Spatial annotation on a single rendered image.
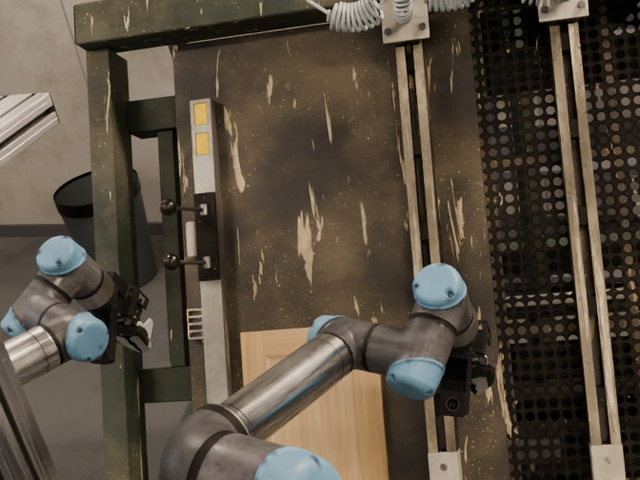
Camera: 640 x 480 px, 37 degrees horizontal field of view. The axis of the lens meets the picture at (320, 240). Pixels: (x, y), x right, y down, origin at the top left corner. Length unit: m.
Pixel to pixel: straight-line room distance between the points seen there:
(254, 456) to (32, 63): 4.57
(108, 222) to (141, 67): 2.96
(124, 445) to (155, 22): 0.96
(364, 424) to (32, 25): 3.76
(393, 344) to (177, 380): 0.96
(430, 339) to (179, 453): 0.43
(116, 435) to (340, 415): 0.52
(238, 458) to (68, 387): 3.43
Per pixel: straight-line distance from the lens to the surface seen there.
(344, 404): 2.11
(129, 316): 1.85
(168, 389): 2.28
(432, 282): 1.41
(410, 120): 2.07
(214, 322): 2.16
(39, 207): 5.97
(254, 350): 2.15
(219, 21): 2.20
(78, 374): 4.56
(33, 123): 1.29
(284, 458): 1.08
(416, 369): 1.37
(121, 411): 2.24
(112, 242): 2.25
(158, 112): 2.34
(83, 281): 1.72
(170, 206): 2.09
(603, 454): 2.03
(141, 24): 2.27
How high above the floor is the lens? 2.37
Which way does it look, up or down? 28 degrees down
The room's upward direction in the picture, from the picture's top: 12 degrees counter-clockwise
